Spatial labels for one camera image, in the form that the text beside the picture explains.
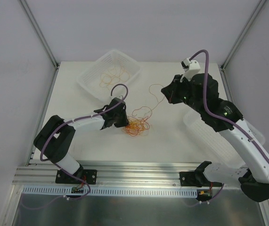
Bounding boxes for orange yellow cable pile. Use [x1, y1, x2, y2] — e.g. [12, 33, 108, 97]
[122, 105, 154, 137]

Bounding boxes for yellow cables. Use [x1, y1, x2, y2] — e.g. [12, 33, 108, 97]
[98, 63, 131, 89]

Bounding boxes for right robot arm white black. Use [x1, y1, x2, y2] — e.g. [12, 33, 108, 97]
[161, 73, 269, 202]

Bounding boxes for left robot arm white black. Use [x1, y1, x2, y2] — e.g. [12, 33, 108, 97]
[33, 97, 129, 183]

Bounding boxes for white left plastic basket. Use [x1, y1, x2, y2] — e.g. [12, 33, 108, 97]
[76, 49, 141, 103]

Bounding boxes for white plastic basket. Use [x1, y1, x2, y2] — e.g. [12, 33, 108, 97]
[182, 110, 266, 170]
[76, 49, 141, 103]

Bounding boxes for white right plastic basket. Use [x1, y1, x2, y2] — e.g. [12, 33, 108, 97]
[182, 110, 266, 170]

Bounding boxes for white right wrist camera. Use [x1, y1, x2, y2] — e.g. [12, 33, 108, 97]
[180, 58, 201, 82]

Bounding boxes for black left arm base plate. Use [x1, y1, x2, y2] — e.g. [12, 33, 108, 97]
[55, 169, 98, 185]

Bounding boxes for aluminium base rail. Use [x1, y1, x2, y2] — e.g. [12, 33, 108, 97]
[12, 160, 199, 188]

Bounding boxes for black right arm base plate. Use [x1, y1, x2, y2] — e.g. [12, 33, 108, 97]
[179, 171, 222, 187]

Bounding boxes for white slotted cable duct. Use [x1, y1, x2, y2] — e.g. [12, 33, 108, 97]
[22, 186, 197, 198]

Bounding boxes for aluminium frame post left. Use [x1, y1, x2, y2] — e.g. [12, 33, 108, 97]
[18, 0, 59, 69]

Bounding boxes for aluminium frame post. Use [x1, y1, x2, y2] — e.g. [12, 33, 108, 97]
[221, 0, 269, 72]
[18, 0, 59, 69]

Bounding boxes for aluminium frame post right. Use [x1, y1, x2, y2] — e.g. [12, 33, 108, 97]
[221, 0, 269, 72]

